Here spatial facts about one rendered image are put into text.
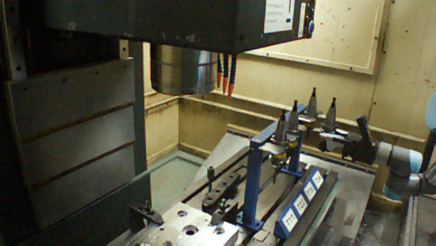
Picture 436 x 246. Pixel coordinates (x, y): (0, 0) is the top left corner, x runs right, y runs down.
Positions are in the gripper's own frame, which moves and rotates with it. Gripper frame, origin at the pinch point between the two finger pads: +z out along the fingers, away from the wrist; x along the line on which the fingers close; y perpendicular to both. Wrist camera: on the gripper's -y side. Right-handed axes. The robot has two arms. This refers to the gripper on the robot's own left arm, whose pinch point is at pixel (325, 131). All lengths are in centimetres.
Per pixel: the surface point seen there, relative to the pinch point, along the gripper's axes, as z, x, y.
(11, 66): 68, -76, -23
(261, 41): 5, -57, -36
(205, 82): 17, -56, -25
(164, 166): 99, 27, 63
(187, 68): 19, -60, -28
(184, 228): 24, -52, 23
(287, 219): 0.9, -24.5, 25.7
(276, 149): 7.6, -29.9, -1.3
